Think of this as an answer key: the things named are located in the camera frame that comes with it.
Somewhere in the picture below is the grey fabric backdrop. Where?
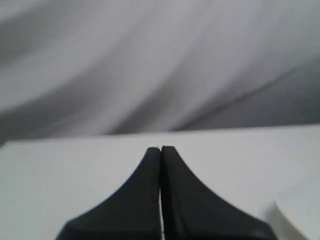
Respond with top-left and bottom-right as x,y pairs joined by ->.
0,0 -> 320,143

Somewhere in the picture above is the white square ceramic plate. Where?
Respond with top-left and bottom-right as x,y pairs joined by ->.
274,174 -> 320,240

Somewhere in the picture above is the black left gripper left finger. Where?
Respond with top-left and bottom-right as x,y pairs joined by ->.
57,147 -> 162,240

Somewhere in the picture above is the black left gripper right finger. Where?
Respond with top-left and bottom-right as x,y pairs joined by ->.
160,146 -> 276,240

